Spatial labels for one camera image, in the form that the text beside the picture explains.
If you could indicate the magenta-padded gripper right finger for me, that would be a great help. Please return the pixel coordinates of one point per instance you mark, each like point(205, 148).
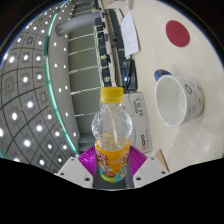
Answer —
point(150, 170)

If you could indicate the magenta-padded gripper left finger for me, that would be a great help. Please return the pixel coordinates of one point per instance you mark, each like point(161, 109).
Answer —
point(75, 170)

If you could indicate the clear yellow-capped drink bottle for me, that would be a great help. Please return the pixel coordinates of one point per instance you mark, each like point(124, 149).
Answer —
point(111, 160)

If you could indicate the large white cardboard box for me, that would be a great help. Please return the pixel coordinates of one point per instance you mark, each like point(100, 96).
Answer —
point(141, 126)

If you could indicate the group of ceiling lights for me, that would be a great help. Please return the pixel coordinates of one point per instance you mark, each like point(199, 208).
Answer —
point(26, 103)

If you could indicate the black bag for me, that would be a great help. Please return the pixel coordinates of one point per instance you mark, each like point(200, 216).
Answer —
point(130, 75)

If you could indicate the row of black office chairs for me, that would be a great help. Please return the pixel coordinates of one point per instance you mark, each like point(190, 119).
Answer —
point(101, 43)

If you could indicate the flat round red coaster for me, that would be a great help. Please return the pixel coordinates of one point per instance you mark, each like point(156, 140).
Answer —
point(177, 33)

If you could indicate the long curved conference desk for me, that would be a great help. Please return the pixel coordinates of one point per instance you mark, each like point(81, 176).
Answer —
point(115, 33)

